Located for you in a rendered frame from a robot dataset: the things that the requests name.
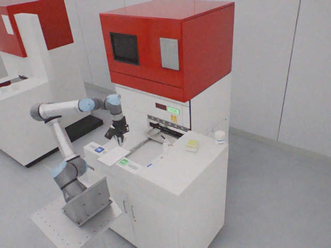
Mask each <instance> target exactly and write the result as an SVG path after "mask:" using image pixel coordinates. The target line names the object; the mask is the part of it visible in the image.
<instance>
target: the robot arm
mask: <svg viewBox="0 0 331 248"><path fill-rule="evenodd" d="M97 110H110V114H111V118H112V121H113V124H112V125H111V126H110V128H109V130H108V131H107V133H106V134H105V135H104V137H105V138H107V139H109V140H111V138H112V137H114V138H115V140H116V142H117V143H118V145H119V146H120V147H122V146H123V143H124V142H125V141H126V140H127V138H126V137H124V135H123V134H125V133H126V132H129V127H128V124H126V118H125V116H123V111H122V105H121V100H120V96H119V95H116V94H113V95H109V96H108V97H107V98H102V97H92V98H85V99H82V100H74V101H68V102H60V103H55V102H47V103H36V104H34V105H33V106H32V108H31V110H30V114H31V116H32V118H33V119H35V120H36V121H44V124H45V125H46V126H49V127H50V129H51V132H52V134H53V136H54V138H55V141H56V143H57V145H58V148H59V150H60V152H61V154H62V156H63V157H64V161H63V162H62V163H60V164H59V165H58V166H56V167H55V168H53V169H52V170H51V172H50V174H51V176H52V178H53V179H54V180H55V182H56V183H57V185H58V187H59V188H60V189H61V190H62V192H63V196H64V200H65V202H66V203H68V202H69V201H70V200H71V199H73V198H74V197H76V196H77V195H79V194H80V193H82V192H83V191H85V190H86V189H87V187H86V186H85V185H84V184H82V183H81V182H80V181H79V180H78V177H81V176H83V175H84V174H85V173H86V171H87V162H86V161H85V160H84V159H82V158H81V156H80V155H79V154H77V153H76V152H75V150H74V148H73V146H72V143H71V141H70V139H69V137H68V134H67V132H66V130H65V127H64V126H63V124H62V122H61V121H62V115H66V114H73V113H81V112H90V111H97ZM127 127H128V130H127Z"/></svg>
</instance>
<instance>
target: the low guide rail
mask: <svg viewBox="0 0 331 248"><path fill-rule="evenodd" d="M150 140H151V138H148V137H147V138H146V139H144V140H143V141H141V142H139V143H138V144H137V145H136V146H134V147H133V148H132V149H130V151H131V153H129V154H127V155H126V156H125V158H126V157H128V156H129V155H131V154H132V153H133V152H135V151H136V150H137V149H139V148H140V147H142V146H143V145H145V143H147V142H148V141H150Z"/></svg>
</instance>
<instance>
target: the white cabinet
mask: <svg viewBox="0 0 331 248"><path fill-rule="evenodd" d="M227 164H228V161H227V160H226V162H225V163H224V164H223V165H222V166H221V168H220V169H219V170H218V171H217V172H215V174H214V175H213V176H212V177H211V178H210V180H209V181H208V182H207V183H206V184H205V185H204V186H203V187H202V188H201V189H200V191H199V192H198V193H197V194H196V195H195V196H194V197H193V198H192V199H191V200H190V202H189V203H188V204H187V205H186V206H185V208H183V209H182V210H181V211H180V212H178V211H176V210H174V209H172V208H170V207H168V206H166V205H164V204H163V203H160V202H159V201H158V200H156V199H154V198H152V197H150V196H148V195H146V194H144V193H143V192H141V191H140V190H136V189H135V188H133V187H131V186H129V185H127V184H125V183H123V182H121V181H120V180H118V179H117V178H115V177H113V176H111V175H109V174H107V173H106V172H103V171H102V170H100V169H98V168H97V167H95V166H93V165H91V164H89V163H88V162H87V171H86V173H87V177H88V180H89V184H91V185H94V184H95V183H97V182H98V181H99V180H100V179H102V178H103V177H105V176H106V177H107V184H108V188H109V192H110V196H111V197H112V199H113V200H114V201H115V202H116V204H117V205H118V207H119V208H120V210H121V211H122V213H123V214H121V215H120V216H119V217H118V218H117V219H116V220H115V221H114V222H112V223H111V224H110V225H109V227H110V228H111V229H113V230H114V231H116V232H117V233H118V234H119V235H121V236H122V237H123V238H125V239H127V240H128V241H130V242H131V243H132V244H134V245H135V246H137V247H138V248H207V247H208V245H210V243H211V242H212V240H213V239H214V238H215V236H216V234H217V233H218V232H219V230H220V229H221V228H222V226H223V225H224V212H225V194H226V183H227Z"/></svg>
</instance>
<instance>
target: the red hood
mask: <svg viewBox="0 0 331 248"><path fill-rule="evenodd" d="M234 9H235V2H226V1H202V0H152V1H148V2H143V3H141V4H136V5H132V6H127V7H123V8H118V9H114V10H109V11H105V12H100V13H99V17H100V23H101V28H102V34H103V40H104V46H105V50H106V55H107V61H108V67H109V73H110V79H111V82H112V83H115V84H120V85H123V86H127V87H131V88H133V89H136V90H140V91H144V92H147V93H150V94H155V95H158V96H162V97H166V98H169V99H173V100H177V101H178V102H182V103H186V102H187V101H189V100H190V99H191V98H193V97H194V96H196V95H197V94H199V93H200V92H202V91H203V90H205V89H206V88H207V87H209V86H211V85H212V84H213V83H215V82H216V81H218V80H220V79H221V78H222V77H224V76H225V75H226V74H228V73H229V72H231V71H232V57H233V38H234V35H233V28H234Z"/></svg>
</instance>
